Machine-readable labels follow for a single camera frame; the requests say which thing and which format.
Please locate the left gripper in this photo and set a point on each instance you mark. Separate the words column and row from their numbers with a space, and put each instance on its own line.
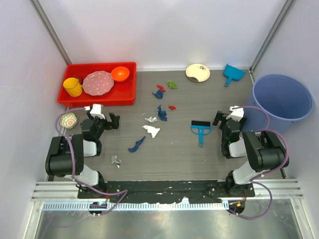
column 108, row 125

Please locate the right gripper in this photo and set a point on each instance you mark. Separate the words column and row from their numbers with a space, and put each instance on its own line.
column 220, row 114

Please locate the blue hand brush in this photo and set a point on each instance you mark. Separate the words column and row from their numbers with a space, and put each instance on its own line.
column 200, row 128

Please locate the blue dustpan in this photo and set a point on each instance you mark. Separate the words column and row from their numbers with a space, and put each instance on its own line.
column 232, row 74

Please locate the blue plastic bucket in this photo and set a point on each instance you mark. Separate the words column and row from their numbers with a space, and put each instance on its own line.
column 281, row 101

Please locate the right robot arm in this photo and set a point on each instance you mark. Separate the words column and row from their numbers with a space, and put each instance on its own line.
column 264, row 151

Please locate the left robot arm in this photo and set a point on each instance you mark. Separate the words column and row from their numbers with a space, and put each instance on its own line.
column 66, row 154

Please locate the red plastic tray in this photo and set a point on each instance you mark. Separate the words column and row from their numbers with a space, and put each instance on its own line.
column 121, row 94

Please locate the long blue paper scrap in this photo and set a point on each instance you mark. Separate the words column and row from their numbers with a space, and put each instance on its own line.
column 137, row 145

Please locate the grey white paper scrap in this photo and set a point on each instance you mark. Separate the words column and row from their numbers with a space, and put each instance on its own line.
column 116, row 161

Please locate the small white paper scrap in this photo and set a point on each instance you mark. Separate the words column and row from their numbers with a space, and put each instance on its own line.
column 151, row 119

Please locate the large white paper scrap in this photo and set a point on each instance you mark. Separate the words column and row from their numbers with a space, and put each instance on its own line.
column 152, row 130

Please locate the pink polka dot plate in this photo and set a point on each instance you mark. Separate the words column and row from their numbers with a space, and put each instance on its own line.
column 98, row 83

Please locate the small red paper scrap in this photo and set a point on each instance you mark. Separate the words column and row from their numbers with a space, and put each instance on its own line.
column 172, row 107

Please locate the small floral bowl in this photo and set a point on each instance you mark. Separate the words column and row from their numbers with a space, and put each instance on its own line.
column 68, row 120

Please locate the blue paper scrap middle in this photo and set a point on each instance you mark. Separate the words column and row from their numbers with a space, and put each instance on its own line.
column 162, row 114

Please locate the orange bowl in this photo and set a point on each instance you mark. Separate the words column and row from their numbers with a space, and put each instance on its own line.
column 120, row 74

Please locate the cream round plate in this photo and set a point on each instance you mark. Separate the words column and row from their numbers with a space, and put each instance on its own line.
column 197, row 72

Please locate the blue paper scrap upper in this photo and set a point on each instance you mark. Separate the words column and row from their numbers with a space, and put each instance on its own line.
column 158, row 94

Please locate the yellow mug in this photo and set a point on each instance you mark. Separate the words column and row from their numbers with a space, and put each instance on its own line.
column 73, row 87

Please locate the green paper scrap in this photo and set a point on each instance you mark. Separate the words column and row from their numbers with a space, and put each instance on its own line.
column 172, row 85

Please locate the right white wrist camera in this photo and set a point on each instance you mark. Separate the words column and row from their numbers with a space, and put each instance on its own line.
column 236, row 113

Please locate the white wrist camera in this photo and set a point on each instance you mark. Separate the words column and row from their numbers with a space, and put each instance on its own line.
column 236, row 113
column 97, row 111

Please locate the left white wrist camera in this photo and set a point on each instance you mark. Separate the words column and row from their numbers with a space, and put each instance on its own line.
column 97, row 111

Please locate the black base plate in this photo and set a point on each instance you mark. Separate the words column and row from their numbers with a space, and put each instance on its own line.
column 168, row 192

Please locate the white slotted cable duct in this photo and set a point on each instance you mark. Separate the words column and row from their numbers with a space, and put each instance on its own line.
column 92, row 206

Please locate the aluminium front rail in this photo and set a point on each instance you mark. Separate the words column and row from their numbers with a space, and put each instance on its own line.
column 63, row 191

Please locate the right aluminium corner post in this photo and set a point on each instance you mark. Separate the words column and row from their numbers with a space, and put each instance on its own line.
column 287, row 6

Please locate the aluminium corner post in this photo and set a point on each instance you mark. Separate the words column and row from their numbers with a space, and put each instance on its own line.
column 287, row 6
column 50, row 29

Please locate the left aluminium corner post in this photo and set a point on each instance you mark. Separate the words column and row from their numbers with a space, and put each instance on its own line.
column 50, row 29

